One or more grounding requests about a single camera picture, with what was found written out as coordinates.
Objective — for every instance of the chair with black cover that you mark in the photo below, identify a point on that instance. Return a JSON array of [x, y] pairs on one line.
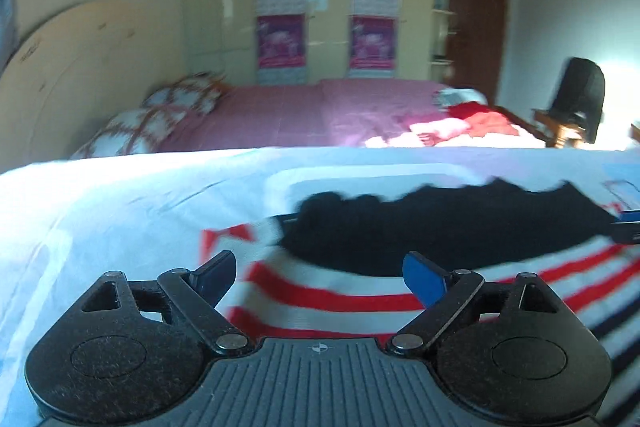
[[580, 92]]

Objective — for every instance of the wooden board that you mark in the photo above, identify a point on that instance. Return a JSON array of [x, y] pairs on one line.
[[636, 134]]

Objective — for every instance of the beige wooden headboard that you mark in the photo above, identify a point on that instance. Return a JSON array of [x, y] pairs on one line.
[[90, 57]]

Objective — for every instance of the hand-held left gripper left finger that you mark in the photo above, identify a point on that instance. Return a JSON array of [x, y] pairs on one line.
[[216, 276]]

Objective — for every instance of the striped cartoon print sweater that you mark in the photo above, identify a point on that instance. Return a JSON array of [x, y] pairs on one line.
[[500, 217]]

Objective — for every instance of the brown wooden door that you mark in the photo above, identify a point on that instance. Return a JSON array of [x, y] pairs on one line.
[[477, 17]]

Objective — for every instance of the pink bed sheet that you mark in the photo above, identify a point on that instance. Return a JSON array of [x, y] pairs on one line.
[[300, 117]]

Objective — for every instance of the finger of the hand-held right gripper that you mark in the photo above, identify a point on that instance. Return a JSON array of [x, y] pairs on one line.
[[629, 229]]

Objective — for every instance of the corner shelf unit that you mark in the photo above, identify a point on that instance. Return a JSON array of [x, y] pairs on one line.
[[442, 12]]

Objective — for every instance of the red garment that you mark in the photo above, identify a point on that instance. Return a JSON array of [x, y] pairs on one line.
[[482, 119]]

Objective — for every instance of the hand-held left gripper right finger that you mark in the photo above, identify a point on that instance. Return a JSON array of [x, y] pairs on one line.
[[425, 279]]

